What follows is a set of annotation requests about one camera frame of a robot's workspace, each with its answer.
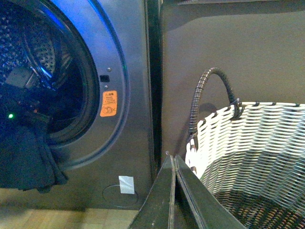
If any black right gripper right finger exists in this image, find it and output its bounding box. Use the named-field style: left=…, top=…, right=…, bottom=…
left=175, top=156, right=245, bottom=229

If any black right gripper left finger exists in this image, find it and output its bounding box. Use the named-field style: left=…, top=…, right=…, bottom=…
left=128, top=155, right=176, bottom=229

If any dark navy garment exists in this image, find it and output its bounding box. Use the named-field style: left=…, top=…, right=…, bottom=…
left=0, top=84, right=68, bottom=194

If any grey front-load washing machine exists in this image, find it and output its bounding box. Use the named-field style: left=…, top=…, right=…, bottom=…
left=0, top=0, right=155, bottom=209

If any white square sticker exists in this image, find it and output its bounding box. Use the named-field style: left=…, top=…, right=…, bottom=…
left=118, top=176, right=135, bottom=195

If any white woven laundry basket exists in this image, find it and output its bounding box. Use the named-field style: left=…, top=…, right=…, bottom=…
left=185, top=102, right=305, bottom=229

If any orange warning sticker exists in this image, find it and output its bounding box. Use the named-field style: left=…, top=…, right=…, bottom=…
left=100, top=90, right=118, bottom=117

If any grey cabinet beside washer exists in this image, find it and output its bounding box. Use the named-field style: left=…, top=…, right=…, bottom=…
left=161, top=0, right=305, bottom=156

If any black rubber door gasket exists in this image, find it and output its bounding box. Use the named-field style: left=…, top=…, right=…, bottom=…
left=14, top=0, right=101, bottom=146

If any steel perforated washer drum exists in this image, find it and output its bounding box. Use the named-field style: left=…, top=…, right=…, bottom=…
left=0, top=0, right=73, bottom=90

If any black braided basket handle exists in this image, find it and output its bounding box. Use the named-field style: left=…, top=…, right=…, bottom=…
left=186, top=67, right=244, bottom=143

